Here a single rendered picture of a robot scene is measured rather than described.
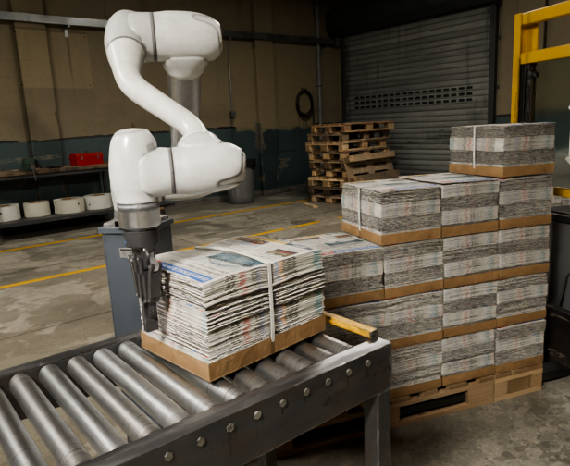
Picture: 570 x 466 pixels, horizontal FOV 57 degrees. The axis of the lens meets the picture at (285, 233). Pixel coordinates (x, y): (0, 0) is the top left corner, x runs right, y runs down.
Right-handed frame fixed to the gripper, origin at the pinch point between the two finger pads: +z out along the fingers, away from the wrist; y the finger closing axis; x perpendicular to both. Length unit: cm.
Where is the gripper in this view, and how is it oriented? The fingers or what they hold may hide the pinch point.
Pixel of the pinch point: (150, 315)
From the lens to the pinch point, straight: 124.0
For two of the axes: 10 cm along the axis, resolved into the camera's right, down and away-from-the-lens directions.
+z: 0.5, 9.8, 2.0
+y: -6.3, -1.3, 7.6
